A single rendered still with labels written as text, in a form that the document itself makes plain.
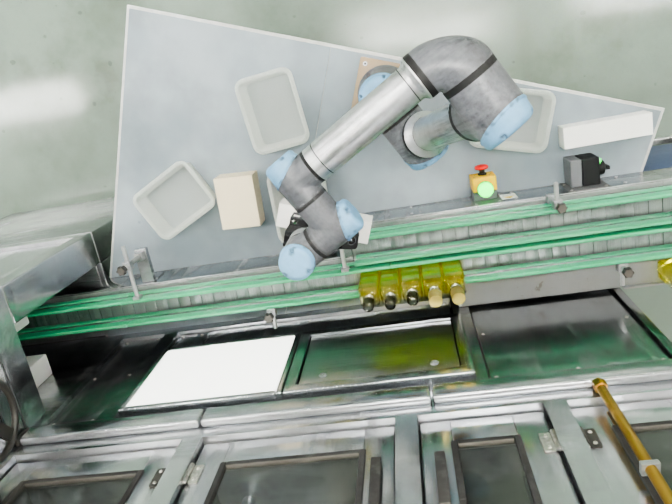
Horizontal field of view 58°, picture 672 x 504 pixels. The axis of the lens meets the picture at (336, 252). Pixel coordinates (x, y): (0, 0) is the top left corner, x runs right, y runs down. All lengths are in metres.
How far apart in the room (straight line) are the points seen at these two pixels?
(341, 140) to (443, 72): 0.23
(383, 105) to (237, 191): 0.81
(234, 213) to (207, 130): 0.27
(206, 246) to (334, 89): 0.65
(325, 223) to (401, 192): 0.71
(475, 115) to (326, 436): 0.76
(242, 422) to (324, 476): 0.29
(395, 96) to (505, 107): 0.20
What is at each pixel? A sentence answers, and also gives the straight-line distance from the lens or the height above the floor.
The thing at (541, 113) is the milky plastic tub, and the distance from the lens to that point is 1.91.
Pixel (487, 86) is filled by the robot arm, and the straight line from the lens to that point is 1.18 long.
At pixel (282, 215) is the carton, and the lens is 1.57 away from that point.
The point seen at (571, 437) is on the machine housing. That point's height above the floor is 1.56.
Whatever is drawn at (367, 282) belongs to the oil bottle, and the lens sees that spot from 1.69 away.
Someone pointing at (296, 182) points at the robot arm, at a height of 1.43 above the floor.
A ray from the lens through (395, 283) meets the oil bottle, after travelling 1.66.
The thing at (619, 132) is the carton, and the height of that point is 0.81.
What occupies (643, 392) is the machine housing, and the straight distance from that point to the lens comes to 1.47.
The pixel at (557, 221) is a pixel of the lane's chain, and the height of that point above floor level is 0.88.
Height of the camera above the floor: 2.61
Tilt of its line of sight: 71 degrees down
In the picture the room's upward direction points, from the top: 164 degrees counter-clockwise
